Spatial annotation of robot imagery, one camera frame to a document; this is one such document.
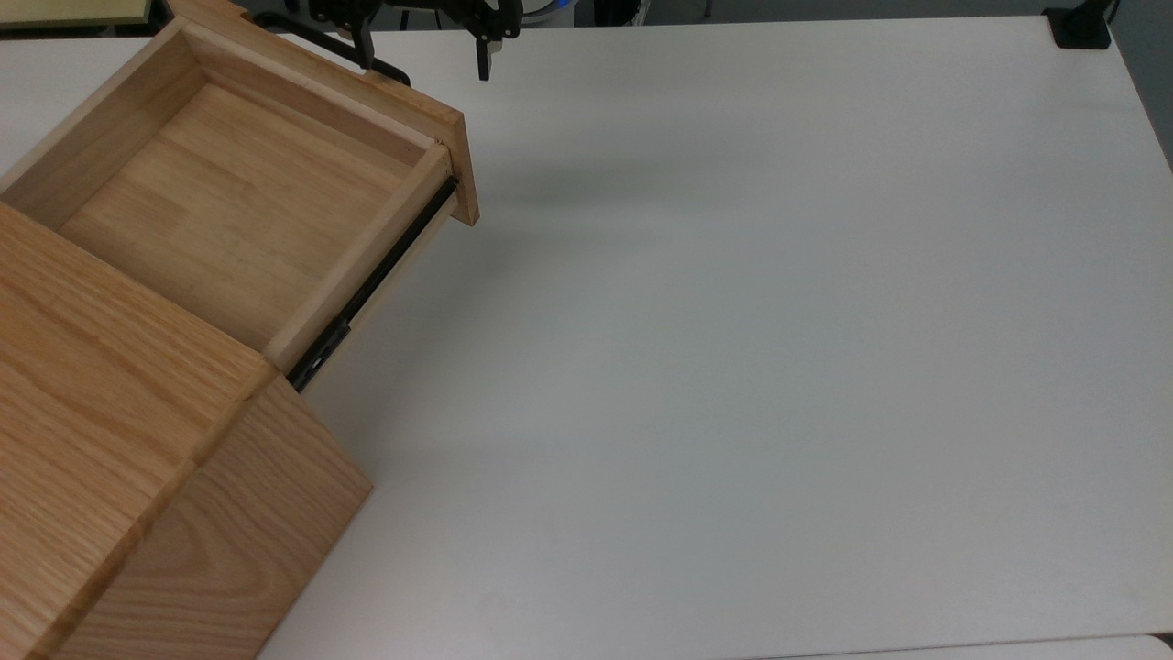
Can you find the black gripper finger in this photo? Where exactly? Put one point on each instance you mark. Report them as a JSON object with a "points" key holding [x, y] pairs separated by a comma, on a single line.
{"points": [[365, 46], [484, 60]]}

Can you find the black drawer slide rail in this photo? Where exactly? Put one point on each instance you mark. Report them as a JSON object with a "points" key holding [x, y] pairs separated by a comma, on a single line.
{"points": [[385, 270]]}

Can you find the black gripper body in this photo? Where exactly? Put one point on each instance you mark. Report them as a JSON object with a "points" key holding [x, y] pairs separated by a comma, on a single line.
{"points": [[431, 11]]}

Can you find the light oak wooden cabinet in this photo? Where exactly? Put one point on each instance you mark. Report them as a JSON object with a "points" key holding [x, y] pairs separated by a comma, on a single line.
{"points": [[92, 412]]}

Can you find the black table clamp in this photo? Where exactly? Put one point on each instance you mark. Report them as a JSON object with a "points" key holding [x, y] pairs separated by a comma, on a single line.
{"points": [[1079, 29]]}

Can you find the yellow-green board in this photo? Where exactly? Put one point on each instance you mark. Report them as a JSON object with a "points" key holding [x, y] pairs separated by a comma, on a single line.
{"points": [[69, 9]]}

